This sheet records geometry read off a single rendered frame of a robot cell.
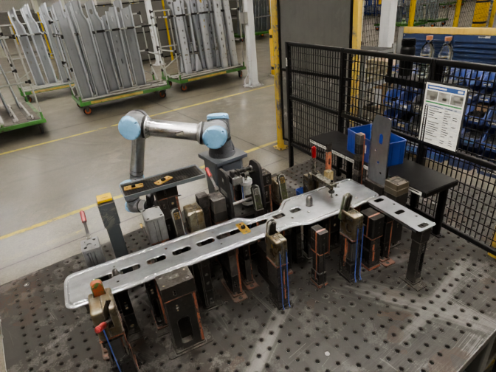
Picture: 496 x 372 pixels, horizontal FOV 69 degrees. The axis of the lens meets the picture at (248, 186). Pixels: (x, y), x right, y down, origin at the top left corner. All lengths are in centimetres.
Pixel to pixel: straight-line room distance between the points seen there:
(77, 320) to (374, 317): 124
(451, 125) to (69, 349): 189
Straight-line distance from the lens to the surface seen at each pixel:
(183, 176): 170
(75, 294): 145
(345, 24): 384
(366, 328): 157
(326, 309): 163
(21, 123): 729
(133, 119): 187
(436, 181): 191
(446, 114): 192
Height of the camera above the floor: 187
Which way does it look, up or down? 28 degrees down
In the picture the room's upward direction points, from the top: 5 degrees counter-clockwise
